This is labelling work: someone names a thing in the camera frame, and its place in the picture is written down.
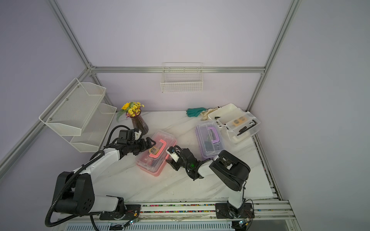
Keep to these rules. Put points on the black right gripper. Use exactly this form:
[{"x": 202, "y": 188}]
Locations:
[{"x": 175, "y": 164}]

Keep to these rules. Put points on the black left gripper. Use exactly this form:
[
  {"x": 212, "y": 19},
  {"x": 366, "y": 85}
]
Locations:
[{"x": 144, "y": 146}]

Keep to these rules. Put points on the pink toolbox with clear lid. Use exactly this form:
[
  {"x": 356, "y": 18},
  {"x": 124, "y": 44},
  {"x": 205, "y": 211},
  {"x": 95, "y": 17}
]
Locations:
[{"x": 154, "y": 159}]

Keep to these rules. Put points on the purple toolbox with clear lid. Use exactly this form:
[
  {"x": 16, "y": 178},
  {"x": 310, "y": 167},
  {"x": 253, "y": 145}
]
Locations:
[{"x": 209, "y": 139}]

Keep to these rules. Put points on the white toolbox with clear lid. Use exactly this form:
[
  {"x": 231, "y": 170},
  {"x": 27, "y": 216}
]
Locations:
[{"x": 230, "y": 119}]

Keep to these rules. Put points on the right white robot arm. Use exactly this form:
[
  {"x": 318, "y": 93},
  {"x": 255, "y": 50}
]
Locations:
[{"x": 230, "y": 170}]

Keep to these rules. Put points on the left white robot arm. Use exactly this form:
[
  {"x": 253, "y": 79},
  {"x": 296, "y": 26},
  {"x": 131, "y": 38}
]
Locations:
[{"x": 74, "y": 194}]

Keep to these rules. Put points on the yellow tape measure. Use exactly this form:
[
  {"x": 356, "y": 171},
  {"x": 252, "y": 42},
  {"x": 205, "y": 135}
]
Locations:
[{"x": 153, "y": 151}]

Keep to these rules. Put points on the glass vase with yellow flowers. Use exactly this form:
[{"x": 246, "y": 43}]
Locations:
[{"x": 133, "y": 110}]

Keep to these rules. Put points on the green work glove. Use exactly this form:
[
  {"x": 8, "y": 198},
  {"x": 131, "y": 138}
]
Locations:
[{"x": 195, "y": 112}]

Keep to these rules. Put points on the beige work glove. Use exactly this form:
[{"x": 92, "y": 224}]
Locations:
[{"x": 205, "y": 114}]

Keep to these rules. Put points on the black hex key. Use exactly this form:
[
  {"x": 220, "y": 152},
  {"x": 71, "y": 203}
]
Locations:
[{"x": 248, "y": 127}]

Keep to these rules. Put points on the white mesh two-tier shelf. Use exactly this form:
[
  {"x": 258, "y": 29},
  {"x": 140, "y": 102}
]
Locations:
[{"x": 80, "y": 116}]

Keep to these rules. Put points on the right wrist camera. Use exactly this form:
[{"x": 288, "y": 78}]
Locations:
[{"x": 173, "y": 154}]

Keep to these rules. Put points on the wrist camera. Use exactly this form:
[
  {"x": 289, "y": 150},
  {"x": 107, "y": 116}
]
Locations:
[
  {"x": 173, "y": 154},
  {"x": 129, "y": 136}
]

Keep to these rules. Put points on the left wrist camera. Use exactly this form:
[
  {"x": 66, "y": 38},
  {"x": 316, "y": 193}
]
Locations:
[{"x": 129, "y": 136}]

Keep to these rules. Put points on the white wire wall basket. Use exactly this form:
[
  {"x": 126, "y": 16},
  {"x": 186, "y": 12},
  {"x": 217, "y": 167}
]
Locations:
[{"x": 180, "y": 77}]

